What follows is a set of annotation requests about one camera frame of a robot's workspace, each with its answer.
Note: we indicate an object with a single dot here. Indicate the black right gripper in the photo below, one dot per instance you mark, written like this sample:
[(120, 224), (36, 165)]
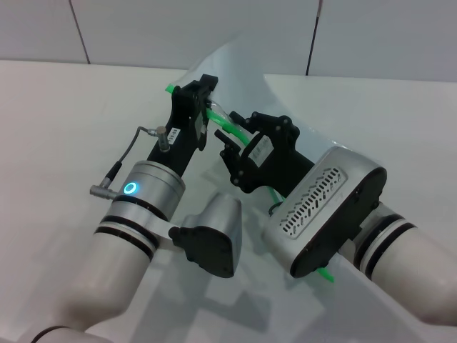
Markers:
[(282, 168)]

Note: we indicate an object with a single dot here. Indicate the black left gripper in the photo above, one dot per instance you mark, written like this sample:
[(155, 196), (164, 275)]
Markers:
[(178, 143)]

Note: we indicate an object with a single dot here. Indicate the translucent green-zip document bag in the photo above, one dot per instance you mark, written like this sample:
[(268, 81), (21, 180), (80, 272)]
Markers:
[(235, 64)]

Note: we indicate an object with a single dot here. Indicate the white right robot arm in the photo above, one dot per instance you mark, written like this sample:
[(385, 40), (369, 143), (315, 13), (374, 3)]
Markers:
[(410, 257)]

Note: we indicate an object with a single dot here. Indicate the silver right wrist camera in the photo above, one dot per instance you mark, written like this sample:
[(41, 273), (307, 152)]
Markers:
[(321, 211)]

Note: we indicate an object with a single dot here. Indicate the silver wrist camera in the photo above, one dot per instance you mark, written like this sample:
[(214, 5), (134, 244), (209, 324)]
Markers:
[(321, 211), (214, 236)]

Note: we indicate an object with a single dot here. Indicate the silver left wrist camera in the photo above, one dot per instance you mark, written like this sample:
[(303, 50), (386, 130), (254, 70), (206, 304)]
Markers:
[(214, 236)]

